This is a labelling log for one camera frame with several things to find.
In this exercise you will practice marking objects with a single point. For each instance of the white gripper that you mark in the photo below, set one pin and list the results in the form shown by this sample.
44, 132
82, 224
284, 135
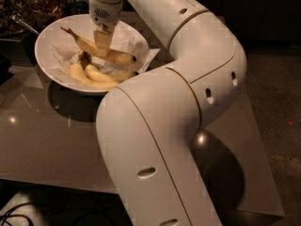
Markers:
105, 13

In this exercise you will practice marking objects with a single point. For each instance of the yellow banana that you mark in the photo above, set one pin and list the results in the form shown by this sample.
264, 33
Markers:
88, 46
76, 71
94, 74

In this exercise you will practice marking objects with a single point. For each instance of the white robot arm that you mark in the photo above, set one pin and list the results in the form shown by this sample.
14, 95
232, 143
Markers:
146, 124

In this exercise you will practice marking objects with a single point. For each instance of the white ceramic bowl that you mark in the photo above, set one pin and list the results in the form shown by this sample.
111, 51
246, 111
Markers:
53, 41

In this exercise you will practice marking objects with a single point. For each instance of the white paper liner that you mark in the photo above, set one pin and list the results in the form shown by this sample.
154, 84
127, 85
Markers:
102, 63

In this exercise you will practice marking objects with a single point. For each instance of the glass jar with snacks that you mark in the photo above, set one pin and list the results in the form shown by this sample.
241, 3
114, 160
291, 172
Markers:
28, 10

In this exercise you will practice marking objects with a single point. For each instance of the dark wire basket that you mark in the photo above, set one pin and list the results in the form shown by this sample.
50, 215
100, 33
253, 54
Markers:
76, 8

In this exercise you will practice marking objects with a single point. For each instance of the metal spoon handle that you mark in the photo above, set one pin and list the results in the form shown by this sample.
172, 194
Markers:
19, 20

